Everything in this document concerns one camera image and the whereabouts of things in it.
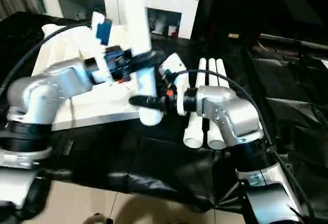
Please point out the white plastic table leg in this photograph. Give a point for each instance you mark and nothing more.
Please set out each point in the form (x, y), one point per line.
(196, 126)
(137, 14)
(223, 67)
(214, 137)

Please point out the white plastic table top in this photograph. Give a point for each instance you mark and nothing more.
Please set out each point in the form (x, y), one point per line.
(66, 96)

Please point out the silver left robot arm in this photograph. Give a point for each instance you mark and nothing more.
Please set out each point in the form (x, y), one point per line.
(46, 96)

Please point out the black mat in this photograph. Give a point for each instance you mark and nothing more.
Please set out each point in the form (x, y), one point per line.
(128, 157)

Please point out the white glass-door cabinet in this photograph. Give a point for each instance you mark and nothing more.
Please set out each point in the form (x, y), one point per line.
(174, 1)

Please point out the black metal rail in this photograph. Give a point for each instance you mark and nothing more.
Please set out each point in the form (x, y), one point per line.
(292, 42)

